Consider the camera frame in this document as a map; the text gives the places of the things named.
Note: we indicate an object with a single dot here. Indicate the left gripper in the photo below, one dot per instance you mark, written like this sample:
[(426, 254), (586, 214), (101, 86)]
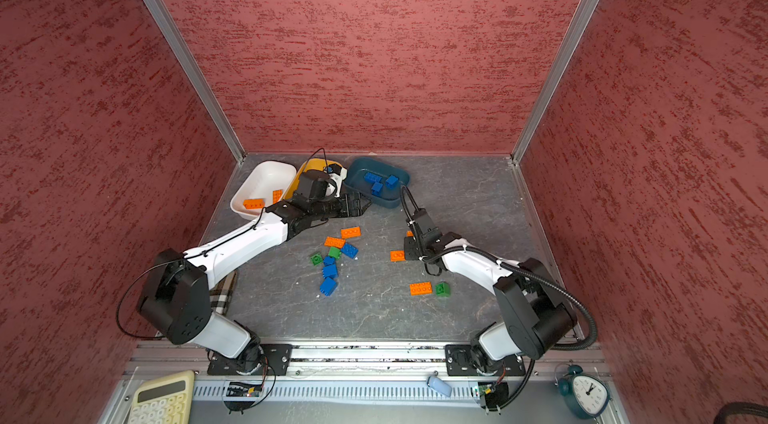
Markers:
[(357, 210)]

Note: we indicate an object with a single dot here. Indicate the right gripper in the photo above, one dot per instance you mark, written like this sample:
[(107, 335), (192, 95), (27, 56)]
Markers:
[(410, 255)]

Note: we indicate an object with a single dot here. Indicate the blue long lego brick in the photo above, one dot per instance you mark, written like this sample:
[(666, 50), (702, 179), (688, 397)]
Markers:
[(372, 177)]

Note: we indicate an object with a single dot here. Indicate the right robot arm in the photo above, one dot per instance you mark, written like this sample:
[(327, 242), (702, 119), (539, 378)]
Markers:
[(538, 314)]

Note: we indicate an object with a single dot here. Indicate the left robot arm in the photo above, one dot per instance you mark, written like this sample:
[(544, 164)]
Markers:
[(175, 299)]

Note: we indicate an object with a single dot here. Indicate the large orange lego plate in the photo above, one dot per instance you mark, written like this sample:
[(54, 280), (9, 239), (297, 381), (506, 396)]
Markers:
[(334, 242)]

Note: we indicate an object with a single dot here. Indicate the green hollow lego brick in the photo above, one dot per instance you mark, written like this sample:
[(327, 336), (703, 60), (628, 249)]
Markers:
[(317, 259), (442, 289)]

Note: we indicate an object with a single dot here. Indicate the white plastic bin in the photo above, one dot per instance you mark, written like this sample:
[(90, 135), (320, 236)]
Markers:
[(261, 182)]

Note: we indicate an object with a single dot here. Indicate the yellow plastic bin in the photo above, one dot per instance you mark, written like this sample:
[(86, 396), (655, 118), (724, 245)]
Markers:
[(333, 168)]

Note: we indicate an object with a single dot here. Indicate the teal plastic bin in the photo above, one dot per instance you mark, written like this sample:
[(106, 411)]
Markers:
[(390, 197)]

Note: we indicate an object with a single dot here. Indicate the plaid pouch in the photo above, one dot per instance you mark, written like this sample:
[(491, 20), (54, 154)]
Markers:
[(221, 295)]

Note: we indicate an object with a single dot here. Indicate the small blue cylinder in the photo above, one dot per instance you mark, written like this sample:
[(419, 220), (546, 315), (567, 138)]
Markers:
[(439, 386)]

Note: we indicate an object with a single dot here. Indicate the teal alarm clock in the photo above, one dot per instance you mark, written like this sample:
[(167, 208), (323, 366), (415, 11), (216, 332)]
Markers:
[(585, 396)]

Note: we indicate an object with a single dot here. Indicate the cream calculator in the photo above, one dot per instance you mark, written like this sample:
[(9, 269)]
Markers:
[(165, 400)]

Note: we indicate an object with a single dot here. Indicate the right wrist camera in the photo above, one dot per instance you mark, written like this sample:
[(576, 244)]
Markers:
[(414, 208)]

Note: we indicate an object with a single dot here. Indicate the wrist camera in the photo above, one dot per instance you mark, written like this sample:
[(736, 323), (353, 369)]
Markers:
[(414, 208), (313, 186)]

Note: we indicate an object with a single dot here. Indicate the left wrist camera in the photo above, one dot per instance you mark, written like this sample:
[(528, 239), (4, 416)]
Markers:
[(313, 186)]

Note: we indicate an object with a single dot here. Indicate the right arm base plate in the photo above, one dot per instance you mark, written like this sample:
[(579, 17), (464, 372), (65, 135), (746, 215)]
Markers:
[(470, 360)]

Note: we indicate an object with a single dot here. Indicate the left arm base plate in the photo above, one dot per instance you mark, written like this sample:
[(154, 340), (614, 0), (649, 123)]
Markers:
[(255, 359)]

